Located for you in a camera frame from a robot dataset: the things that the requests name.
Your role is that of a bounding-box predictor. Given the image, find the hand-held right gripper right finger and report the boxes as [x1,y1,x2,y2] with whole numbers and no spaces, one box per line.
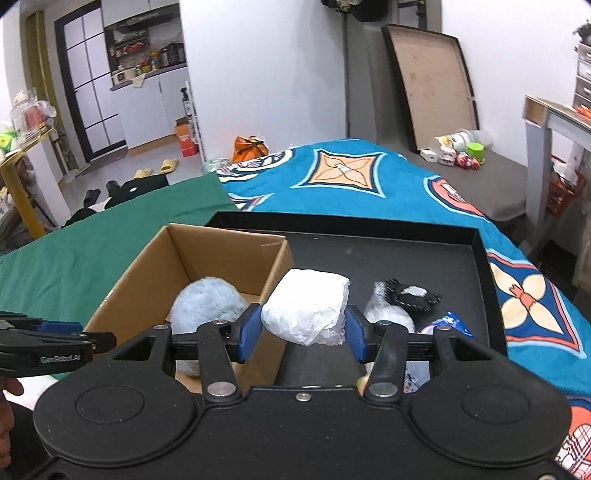
[345,305,498,400]

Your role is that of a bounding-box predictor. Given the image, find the grey door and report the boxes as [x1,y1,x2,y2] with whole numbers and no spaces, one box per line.
[346,21,416,151]

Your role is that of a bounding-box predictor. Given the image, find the row of kitchen bottles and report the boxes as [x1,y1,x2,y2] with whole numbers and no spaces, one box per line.
[111,41,188,86]

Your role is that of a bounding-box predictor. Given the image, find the orange carton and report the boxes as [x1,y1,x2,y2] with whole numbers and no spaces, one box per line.
[174,117,199,158]

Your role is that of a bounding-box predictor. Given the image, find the black framed door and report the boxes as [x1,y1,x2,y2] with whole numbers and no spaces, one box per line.
[55,7,127,162]

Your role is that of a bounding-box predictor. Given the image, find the light blue plush ball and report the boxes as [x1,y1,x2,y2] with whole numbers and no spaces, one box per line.
[168,277,250,377]

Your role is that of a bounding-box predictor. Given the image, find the person's left hand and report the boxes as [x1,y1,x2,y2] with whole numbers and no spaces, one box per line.
[0,376,25,462]

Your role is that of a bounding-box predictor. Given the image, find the black bag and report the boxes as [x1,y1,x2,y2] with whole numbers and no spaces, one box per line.
[104,175,169,208]

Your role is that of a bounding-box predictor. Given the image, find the blue printed blanket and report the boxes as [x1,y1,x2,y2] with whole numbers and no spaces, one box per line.
[217,137,591,478]

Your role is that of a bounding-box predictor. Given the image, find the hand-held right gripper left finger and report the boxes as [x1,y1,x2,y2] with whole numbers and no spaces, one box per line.
[113,302,263,400]

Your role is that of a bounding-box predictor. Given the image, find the orange bag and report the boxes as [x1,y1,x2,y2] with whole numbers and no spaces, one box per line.
[231,135,269,163]

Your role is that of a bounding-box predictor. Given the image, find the white kitchen cabinet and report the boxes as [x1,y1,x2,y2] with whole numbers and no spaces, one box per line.
[111,67,192,148]

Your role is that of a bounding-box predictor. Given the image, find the white desk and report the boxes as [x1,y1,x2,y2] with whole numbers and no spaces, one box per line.
[523,95,591,232]

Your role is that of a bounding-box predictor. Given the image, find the brown cardboard box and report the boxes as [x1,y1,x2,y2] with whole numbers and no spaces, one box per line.
[83,223,296,393]

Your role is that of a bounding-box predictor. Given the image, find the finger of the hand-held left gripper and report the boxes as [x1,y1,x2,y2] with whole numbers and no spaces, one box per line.
[0,311,84,340]
[0,331,117,378]

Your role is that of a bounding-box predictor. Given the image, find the white rack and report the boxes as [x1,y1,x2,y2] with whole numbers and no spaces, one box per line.
[182,80,204,162]

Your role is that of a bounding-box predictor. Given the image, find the metal drawer unit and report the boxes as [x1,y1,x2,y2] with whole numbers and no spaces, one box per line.
[573,41,591,109]

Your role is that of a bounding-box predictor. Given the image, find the black tray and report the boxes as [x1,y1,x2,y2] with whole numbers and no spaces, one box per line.
[203,211,509,387]

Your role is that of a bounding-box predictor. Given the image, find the black framed board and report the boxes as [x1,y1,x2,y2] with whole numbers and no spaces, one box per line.
[382,24,481,155]

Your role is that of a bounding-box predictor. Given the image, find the blue packet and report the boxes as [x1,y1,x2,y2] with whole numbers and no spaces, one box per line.
[418,311,474,340]

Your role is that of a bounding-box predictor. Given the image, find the dark hanging clothes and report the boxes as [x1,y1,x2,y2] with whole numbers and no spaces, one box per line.
[321,0,393,22]

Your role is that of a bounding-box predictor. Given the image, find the clear bag white item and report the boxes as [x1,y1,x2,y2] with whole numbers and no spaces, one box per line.
[362,281,416,370]

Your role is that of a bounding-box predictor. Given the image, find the orange basket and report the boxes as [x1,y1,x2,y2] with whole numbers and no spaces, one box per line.
[547,157,587,217]

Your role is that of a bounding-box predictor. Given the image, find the yellow table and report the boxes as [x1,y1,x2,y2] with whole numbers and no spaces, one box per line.
[0,127,58,241]

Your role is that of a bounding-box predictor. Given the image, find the black and white plush toy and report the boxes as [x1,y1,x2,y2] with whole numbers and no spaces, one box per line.
[385,278,441,315]

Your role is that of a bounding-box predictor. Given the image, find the white soft pack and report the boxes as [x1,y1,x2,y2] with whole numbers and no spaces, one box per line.
[261,268,351,347]

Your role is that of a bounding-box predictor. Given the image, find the clear plastic jars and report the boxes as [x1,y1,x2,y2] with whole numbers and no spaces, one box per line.
[10,90,56,134]

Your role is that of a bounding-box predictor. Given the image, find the green cloth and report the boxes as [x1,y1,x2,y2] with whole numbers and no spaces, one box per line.
[0,173,241,384]

